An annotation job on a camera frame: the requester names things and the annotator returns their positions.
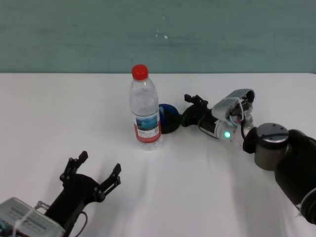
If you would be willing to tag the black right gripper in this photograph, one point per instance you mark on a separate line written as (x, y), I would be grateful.
(197, 116)

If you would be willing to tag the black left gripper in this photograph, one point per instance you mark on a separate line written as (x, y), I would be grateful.
(74, 195)

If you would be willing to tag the blue push button black base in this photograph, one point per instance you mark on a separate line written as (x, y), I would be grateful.
(170, 128)

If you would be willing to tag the clear water bottle red cap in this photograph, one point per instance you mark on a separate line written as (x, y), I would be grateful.
(145, 123)

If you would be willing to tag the white zip tie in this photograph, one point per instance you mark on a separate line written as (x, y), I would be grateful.
(240, 107)
(21, 219)

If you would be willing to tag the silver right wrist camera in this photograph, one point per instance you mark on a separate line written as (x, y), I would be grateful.
(227, 105)

